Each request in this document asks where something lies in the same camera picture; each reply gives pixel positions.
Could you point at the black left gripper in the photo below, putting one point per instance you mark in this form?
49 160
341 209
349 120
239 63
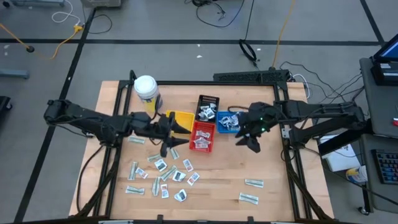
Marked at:
161 129

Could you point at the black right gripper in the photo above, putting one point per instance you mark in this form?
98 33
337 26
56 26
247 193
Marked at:
259 119

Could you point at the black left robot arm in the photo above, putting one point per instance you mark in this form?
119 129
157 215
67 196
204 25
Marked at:
87 119

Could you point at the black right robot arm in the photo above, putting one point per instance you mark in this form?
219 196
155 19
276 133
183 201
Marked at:
317 109

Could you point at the green striped bandage strip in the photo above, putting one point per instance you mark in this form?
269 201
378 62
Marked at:
134 190
154 158
155 186
248 198
174 154
168 173
133 171
254 183

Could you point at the yellow plastic basket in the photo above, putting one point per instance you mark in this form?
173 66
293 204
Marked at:
186 119

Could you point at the red plastic basket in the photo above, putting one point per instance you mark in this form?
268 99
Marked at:
202 126

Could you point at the blue plastic basket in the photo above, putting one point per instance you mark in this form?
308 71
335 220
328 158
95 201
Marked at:
219 130

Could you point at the scattered small candy packets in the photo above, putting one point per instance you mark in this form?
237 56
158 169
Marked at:
136 140

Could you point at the black plastic basket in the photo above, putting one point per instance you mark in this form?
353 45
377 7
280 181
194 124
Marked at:
208 99

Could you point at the yellow wipes canister white lid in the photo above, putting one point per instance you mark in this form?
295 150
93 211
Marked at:
146 87

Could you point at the black perforated box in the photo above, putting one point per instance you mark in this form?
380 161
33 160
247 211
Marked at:
248 76

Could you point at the white box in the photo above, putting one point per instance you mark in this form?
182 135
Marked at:
337 163

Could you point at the wipes canister on floor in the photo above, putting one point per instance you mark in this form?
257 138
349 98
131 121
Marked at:
356 175

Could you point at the grey cart top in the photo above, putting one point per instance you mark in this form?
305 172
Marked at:
377 105

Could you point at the grey desk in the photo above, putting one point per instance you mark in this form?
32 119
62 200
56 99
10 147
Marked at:
373 199

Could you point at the black keyboard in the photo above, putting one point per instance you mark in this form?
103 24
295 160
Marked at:
387 166

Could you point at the small red object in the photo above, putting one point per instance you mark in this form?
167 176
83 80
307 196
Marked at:
395 122

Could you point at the grey equipment case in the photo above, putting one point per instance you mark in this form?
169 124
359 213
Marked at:
101 3

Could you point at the black laptop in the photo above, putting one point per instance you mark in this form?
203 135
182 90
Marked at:
384 73

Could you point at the black round floor plug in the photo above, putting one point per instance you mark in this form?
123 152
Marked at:
30 49

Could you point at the grey table foot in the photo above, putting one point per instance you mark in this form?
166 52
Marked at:
14 74

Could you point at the grey metal bar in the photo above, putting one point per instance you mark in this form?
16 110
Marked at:
37 2

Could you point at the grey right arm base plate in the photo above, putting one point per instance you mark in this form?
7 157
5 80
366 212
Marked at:
284 133

